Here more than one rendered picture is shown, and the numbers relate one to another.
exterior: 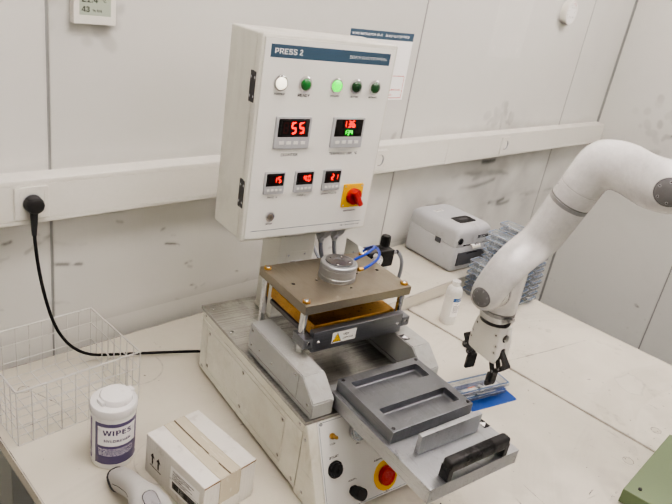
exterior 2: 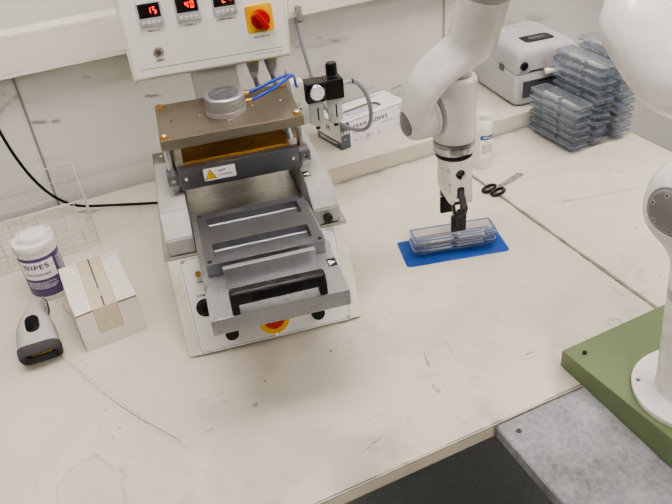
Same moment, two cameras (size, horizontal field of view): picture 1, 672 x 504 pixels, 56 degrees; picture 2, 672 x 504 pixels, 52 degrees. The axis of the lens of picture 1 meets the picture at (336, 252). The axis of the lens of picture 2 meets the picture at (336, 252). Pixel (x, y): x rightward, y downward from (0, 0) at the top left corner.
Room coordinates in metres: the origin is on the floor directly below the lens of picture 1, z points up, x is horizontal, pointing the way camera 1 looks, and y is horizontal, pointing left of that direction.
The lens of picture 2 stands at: (0.15, -0.76, 1.64)
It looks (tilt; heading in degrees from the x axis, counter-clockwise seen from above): 35 degrees down; 27
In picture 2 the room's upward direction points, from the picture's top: 6 degrees counter-clockwise
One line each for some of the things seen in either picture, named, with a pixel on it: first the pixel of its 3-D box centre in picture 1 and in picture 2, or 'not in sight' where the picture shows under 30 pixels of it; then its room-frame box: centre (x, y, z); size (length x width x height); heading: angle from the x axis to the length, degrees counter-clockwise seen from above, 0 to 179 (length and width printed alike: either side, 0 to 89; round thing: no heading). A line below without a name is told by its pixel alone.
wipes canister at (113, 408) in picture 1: (113, 425); (41, 262); (0.96, 0.37, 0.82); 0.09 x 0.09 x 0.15
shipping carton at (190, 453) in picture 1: (199, 464); (101, 298); (0.93, 0.19, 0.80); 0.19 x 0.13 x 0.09; 49
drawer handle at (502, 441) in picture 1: (476, 455); (278, 291); (0.86, -0.29, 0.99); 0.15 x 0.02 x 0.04; 129
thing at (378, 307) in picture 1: (336, 294); (234, 130); (1.20, -0.02, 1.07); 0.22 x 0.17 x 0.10; 129
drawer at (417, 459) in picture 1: (419, 416); (264, 253); (0.96, -0.20, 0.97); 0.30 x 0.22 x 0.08; 39
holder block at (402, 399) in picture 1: (404, 396); (258, 233); (1.00, -0.17, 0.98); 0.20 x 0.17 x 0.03; 129
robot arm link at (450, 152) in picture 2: (497, 313); (454, 144); (1.38, -0.42, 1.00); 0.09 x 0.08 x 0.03; 34
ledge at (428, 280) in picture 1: (389, 278); (436, 119); (1.97, -0.20, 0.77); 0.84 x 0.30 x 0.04; 139
